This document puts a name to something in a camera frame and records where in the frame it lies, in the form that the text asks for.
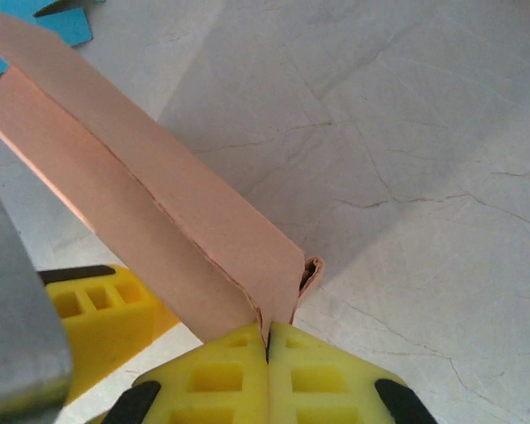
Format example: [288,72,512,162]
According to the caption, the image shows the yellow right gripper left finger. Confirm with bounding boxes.
[110,322,270,424]

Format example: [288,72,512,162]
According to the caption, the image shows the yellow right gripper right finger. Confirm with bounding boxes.
[267,321,438,424]

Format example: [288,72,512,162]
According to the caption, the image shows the blue paper box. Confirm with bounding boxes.
[0,0,94,83]

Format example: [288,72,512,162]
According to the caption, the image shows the pink paper box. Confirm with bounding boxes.
[0,6,326,345]

